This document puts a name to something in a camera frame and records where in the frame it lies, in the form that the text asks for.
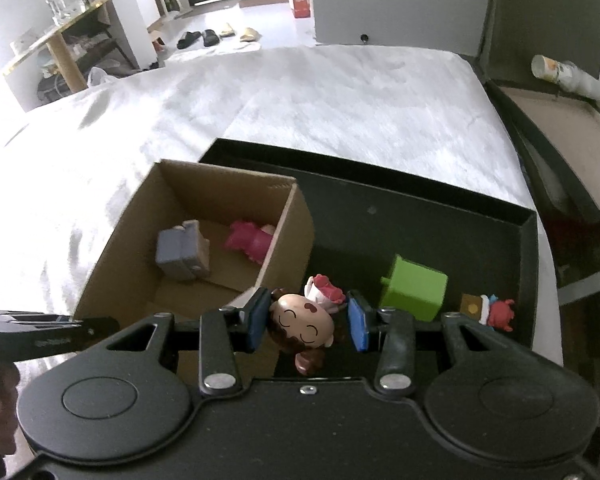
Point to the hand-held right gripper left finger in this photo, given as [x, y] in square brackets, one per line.
[257, 320]

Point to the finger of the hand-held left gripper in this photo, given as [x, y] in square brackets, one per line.
[100, 330]

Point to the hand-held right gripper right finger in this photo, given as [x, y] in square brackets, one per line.
[357, 322]

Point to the brown-haired girl figurine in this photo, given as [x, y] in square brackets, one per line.
[302, 327]

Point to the magenta pig figurine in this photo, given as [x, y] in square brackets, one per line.
[247, 242]

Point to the brown cardboard box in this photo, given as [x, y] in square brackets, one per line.
[130, 240]

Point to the grey purple block toy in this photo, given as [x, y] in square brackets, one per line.
[180, 252]

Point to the black tray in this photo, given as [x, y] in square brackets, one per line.
[405, 210]

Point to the green cube toy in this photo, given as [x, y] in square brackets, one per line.
[415, 287]

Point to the red crab toy figure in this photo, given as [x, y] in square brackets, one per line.
[497, 312]

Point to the white blanket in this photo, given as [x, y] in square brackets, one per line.
[330, 100]

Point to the white plastic bag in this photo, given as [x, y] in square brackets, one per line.
[100, 77]

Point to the white floor cloth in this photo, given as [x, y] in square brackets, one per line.
[215, 55]

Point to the beige slipper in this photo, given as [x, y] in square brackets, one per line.
[226, 30]
[250, 35]

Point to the black slipper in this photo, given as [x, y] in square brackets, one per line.
[211, 37]
[189, 41]

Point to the round gold-edged table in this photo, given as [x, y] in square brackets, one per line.
[60, 45]

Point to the yellow-capped spray can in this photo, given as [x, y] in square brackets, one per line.
[570, 77]

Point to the dark green chair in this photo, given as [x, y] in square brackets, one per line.
[545, 15]

